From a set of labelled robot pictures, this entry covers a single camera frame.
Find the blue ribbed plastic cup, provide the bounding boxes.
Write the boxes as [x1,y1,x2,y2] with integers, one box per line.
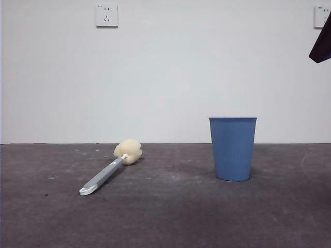
[208,116,258,182]

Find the grey-handled sponge cup brush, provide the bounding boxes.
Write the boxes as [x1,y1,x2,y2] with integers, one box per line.
[79,138,143,197]

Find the white wall socket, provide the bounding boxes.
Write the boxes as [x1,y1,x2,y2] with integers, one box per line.
[96,4,119,28]
[313,5,331,29]

